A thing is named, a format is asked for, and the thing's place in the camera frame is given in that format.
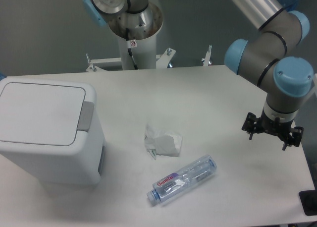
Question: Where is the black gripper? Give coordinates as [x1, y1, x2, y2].
[242, 111, 304, 151]

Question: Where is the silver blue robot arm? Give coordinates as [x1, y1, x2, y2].
[82, 0, 314, 147]

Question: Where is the white trash can body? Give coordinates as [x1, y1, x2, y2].
[0, 77, 106, 185]

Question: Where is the white trash can lid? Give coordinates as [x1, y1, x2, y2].
[0, 78, 96, 146]

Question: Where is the black device at table edge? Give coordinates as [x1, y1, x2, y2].
[299, 190, 317, 216]

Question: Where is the crumpled white paper wrapper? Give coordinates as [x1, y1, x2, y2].
[144, 123, 183, 160]

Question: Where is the empty clear plastic bottle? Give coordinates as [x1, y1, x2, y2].
[147, 155, 217, 206]

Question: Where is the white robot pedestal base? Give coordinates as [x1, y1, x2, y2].
[85, 2, 213, 73]

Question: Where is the black cable on pedestal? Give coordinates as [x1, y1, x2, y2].
[125, 28, 138, 70]

